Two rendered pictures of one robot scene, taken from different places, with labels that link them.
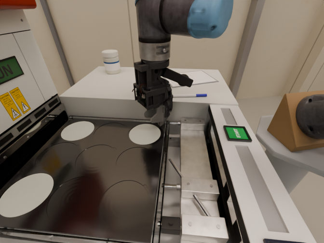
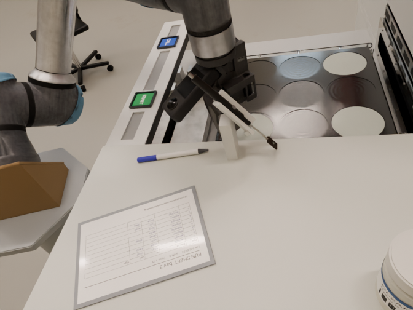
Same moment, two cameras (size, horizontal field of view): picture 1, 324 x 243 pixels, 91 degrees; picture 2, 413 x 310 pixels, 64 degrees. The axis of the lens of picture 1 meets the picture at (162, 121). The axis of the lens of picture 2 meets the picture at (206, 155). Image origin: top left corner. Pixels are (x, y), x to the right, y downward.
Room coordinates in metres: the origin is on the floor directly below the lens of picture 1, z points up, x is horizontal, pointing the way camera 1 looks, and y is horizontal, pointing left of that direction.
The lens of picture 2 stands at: (0.92, 0.10, 1.40)
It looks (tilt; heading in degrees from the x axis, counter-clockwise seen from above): 46 degrees down; 197
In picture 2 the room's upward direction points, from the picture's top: 18 degrees counter-clockwise
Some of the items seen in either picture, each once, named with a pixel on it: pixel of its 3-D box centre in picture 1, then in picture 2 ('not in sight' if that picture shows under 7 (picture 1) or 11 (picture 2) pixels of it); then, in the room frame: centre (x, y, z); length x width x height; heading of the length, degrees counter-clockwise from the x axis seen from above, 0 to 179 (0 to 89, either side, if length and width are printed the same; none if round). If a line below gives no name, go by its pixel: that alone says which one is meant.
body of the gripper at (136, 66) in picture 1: (153, 83); (224, 76); (0.41, 0.02, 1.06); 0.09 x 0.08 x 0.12; 126
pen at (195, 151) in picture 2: (187, 95); (172, 155); (0.51, -0.09, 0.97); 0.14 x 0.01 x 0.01; 93
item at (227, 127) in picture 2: not in sight; (236, 127); (0.52, 0.04, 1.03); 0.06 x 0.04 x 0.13; 85
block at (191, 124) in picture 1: (192, 123); not in sight; (0.44, -0.11, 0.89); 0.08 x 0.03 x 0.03; 85
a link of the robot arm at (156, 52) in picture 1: (155, 51); (211, 37); (0.41, 0.02, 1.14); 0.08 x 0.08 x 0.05
